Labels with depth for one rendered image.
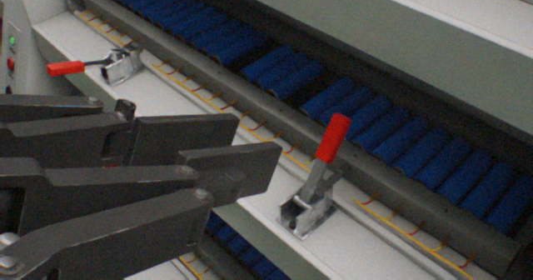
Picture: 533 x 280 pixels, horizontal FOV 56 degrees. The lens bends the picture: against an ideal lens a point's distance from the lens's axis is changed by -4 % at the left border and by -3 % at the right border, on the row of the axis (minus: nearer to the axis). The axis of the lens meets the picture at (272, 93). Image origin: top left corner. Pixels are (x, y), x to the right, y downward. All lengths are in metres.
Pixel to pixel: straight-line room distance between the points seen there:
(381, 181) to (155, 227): 0.24
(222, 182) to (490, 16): 0.17
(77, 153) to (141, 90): 0.30
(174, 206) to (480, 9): 0.20
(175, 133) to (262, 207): 0.15
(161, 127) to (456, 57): 0.16
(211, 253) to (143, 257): 0.38
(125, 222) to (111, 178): 0.03
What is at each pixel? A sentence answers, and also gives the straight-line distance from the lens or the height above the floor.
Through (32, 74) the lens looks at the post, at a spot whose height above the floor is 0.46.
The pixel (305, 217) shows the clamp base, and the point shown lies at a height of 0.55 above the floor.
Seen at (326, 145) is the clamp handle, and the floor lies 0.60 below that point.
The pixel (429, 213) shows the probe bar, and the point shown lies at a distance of 0.39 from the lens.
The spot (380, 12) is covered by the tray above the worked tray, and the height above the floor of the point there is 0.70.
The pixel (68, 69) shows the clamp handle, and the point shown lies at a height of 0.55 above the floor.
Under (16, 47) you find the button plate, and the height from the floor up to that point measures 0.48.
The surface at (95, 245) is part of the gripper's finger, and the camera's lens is 0.18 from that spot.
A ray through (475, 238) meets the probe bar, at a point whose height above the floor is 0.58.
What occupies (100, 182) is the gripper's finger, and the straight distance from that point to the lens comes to 0.21.
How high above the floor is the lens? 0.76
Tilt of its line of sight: 22 degrees down
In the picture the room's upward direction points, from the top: 15 degrees clockwise
